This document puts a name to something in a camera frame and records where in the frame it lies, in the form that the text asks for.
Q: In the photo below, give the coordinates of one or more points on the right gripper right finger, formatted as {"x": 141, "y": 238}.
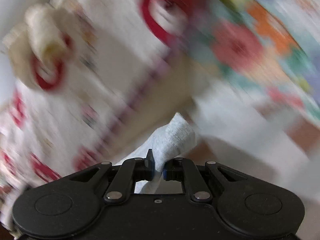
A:
{"x": 187, "y": 173}

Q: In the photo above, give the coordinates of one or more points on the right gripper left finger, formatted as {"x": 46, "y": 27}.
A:
{"x": 130, "y": 171}

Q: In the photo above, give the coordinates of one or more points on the light grey abc t-shirt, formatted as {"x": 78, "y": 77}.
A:
{"x": 167, "y": 142}

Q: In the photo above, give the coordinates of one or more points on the checkered bed sheet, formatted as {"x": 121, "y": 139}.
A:
{"x": 268, "y": 141}

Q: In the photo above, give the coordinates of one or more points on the white red bear quilt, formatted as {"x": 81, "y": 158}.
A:
{"x": 125, "y": 73}

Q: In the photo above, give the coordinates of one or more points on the cream plush toy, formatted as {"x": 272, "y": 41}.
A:
{"x": 38, "y": 47}

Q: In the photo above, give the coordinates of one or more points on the colourful floral quilt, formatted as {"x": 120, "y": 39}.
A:
{"x": 264, "y": 50}

